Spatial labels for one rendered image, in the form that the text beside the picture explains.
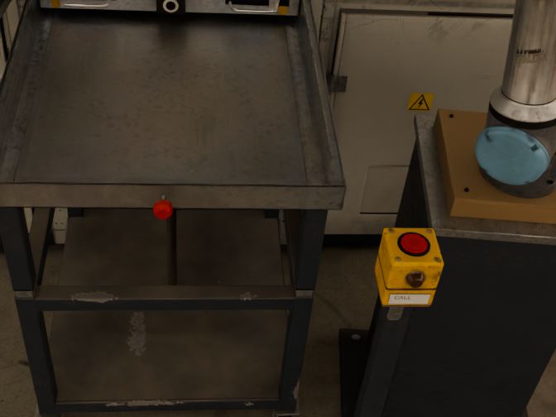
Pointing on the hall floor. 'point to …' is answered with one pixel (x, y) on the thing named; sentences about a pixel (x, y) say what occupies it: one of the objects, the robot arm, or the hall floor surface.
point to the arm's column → (473, 324)
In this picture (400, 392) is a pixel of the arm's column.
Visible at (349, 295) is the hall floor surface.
